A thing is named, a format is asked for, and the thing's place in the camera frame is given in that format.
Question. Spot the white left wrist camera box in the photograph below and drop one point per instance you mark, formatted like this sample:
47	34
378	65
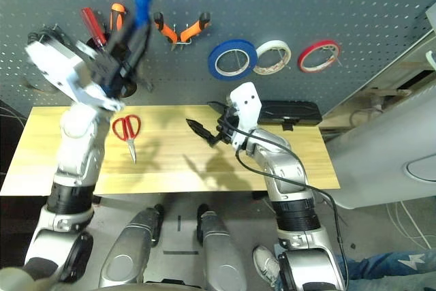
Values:
61	66

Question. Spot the white tape roll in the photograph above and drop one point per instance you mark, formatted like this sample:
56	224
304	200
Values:
272	44

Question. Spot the black tool cup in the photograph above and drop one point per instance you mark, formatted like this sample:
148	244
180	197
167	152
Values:
130	89

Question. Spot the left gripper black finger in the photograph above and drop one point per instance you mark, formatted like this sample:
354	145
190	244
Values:
140	45
122	40

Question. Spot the blue jeans leg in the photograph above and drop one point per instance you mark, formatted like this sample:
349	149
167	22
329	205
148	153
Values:
385	267

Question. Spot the olive robot torso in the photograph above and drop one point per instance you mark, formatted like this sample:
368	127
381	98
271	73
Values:
17	280

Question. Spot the red tape roll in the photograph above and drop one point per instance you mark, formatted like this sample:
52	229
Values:
318	44

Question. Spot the silver robot leg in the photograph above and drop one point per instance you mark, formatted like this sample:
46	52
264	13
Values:
129	246
218	250

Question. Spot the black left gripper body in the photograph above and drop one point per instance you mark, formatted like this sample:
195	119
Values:
112	73

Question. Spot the silver right robot leg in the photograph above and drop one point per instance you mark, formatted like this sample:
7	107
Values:
218	250

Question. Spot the orange black needle-nose pliers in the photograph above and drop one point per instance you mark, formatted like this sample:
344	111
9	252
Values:
167	33

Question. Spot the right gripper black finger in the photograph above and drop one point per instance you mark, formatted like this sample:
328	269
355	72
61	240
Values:
220	108
204	132

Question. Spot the white curved machine housing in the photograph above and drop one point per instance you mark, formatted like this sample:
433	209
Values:
381	154

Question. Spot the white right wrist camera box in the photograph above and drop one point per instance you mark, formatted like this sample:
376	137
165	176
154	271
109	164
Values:
247	107

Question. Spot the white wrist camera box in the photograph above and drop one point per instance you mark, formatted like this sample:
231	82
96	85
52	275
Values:
247	107
61	66

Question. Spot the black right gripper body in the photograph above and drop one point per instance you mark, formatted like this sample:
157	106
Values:
227	127

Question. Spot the blue tape roll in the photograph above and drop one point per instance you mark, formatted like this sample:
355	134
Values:
213	62

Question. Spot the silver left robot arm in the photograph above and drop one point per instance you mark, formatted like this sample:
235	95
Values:
78	154

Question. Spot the white sneaker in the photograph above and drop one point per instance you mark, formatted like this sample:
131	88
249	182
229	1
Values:
267	265

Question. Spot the silver left robot leg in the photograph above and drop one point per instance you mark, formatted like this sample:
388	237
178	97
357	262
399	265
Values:
129	246

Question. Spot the black plastic case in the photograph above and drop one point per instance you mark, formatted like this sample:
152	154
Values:
299	112

